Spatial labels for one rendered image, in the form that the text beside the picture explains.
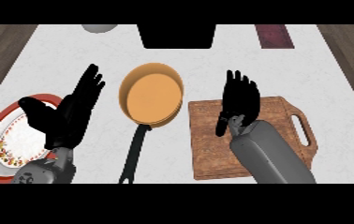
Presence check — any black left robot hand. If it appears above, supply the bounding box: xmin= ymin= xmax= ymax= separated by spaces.
xmin=16 ymin=63 xmax=106 ymax=151

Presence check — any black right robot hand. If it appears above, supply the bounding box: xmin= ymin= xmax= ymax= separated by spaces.
xmin=214 ymin=69 xmax=262 ymax=138

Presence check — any brown wooden cutting board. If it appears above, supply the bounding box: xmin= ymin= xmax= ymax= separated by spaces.
xmin=187 ymin=96 xmax=320 ymax=181

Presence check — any white plate with red rim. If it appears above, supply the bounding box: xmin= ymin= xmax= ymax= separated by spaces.
xmin=0 ymin=93 xmax=65 ymax=185

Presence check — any black appliance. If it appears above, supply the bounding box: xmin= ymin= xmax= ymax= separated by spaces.
xmin=135 ymin=24 xmax=216 ymax=50

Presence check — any grey round bowl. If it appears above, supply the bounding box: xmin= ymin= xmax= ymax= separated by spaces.
xmin=81 ymin=24 xmax=119 ymax=34

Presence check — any orange pot with black handle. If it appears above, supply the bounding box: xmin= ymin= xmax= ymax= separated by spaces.
xmin=118 ymin=62 xmax=186 ymax=185

